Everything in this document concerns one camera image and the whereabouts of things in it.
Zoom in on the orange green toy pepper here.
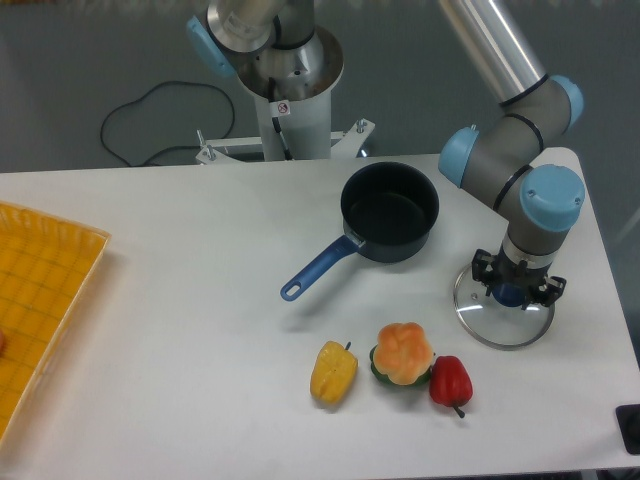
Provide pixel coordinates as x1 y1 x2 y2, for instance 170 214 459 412
369 322 435 387

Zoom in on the black device table corner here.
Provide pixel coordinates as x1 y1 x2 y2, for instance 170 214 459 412
615 404 640 455

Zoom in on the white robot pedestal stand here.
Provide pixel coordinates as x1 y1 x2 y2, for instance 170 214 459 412
189 26 375 161

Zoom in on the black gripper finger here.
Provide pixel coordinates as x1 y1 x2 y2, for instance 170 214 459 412
520 274 567 310
471 249 496 297

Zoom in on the black floor cable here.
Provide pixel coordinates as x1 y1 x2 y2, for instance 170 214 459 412
99 80 236 168

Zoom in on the glass lid blue knob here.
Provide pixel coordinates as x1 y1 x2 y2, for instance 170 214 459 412
453 264 555 350

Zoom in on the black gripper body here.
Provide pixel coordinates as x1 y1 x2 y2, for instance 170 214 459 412
489 251 550 299

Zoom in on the yellow bell pepper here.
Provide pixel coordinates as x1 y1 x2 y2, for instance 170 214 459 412
310 341 359 405

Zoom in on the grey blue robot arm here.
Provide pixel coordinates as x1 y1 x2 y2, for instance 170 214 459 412
186 1 585 308

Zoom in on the yellow woven basket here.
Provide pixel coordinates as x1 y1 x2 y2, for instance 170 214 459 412
1 201 111 439

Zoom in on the dark saucepan blue handle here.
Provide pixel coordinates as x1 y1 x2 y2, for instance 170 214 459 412
280 161 439 302

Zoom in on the red bell pepper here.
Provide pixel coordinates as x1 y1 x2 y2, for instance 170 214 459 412
429 356 474 418

